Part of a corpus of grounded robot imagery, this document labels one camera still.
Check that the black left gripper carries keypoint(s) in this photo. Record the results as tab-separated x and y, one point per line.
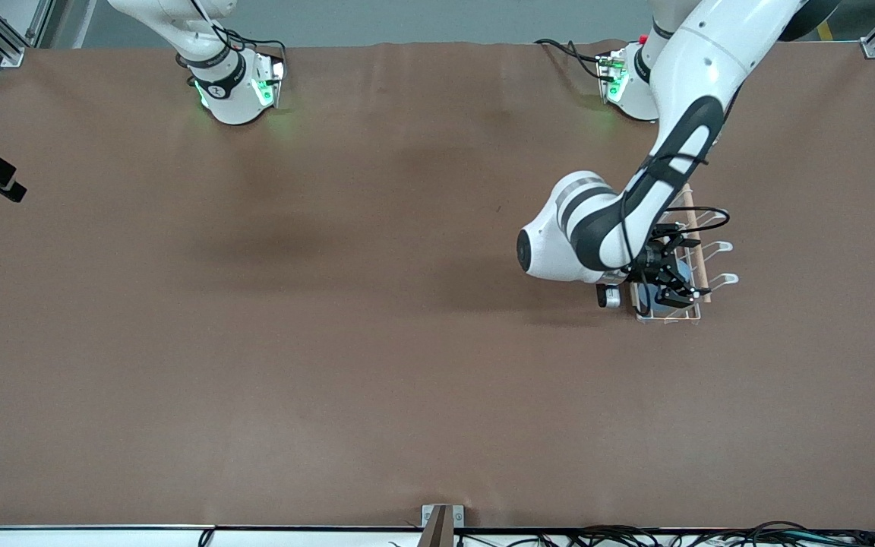
655	262

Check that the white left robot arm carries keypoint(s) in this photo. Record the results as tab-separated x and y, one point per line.
680	91

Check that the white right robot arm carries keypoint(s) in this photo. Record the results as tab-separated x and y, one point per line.
229	99

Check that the blue plastic cup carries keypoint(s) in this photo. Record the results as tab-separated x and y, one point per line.
684	273

